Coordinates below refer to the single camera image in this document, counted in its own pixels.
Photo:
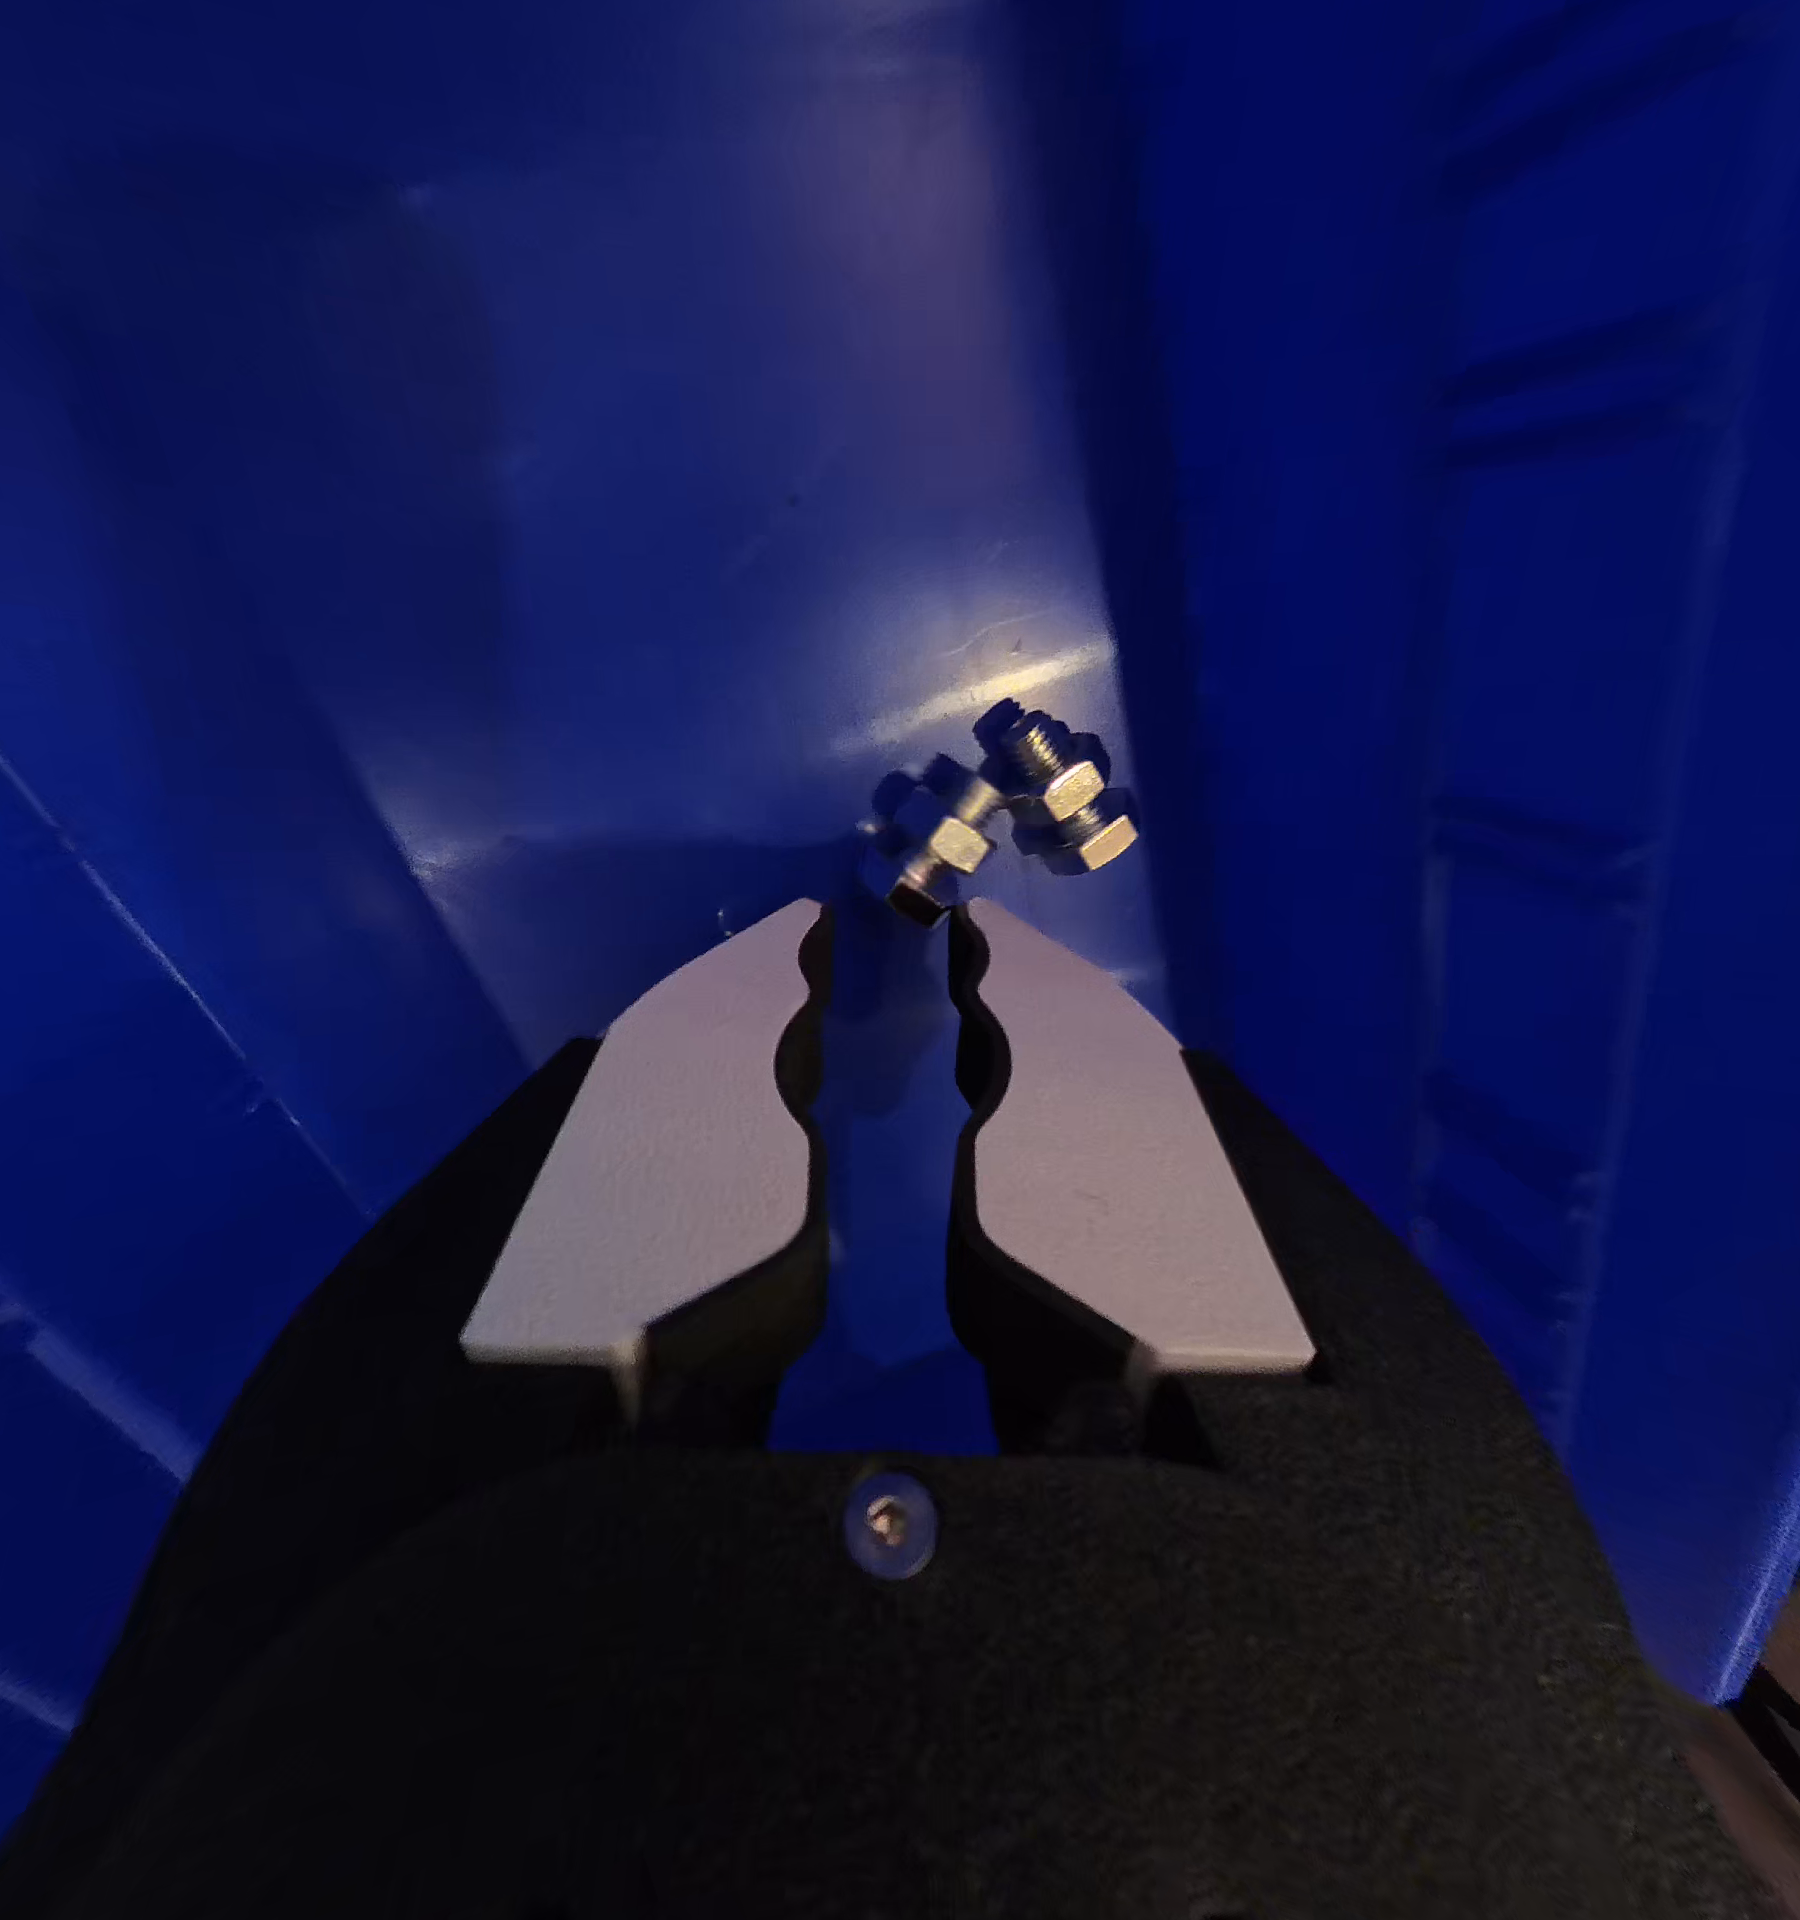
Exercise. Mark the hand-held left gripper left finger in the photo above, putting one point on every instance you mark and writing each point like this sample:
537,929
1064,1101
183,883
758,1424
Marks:
660,1171

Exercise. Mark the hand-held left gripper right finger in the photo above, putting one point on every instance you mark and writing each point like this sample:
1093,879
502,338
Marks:
1125,1185

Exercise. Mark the medium steel hex nut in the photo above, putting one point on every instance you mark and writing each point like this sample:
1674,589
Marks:
960,848

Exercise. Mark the blue plastic bin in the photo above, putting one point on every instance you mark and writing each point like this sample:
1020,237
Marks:
541,449

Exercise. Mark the large steel hex nut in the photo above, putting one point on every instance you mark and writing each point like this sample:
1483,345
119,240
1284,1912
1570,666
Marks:
1075,791

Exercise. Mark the thick short steel bolt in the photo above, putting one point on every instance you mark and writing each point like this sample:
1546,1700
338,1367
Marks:
1101,848

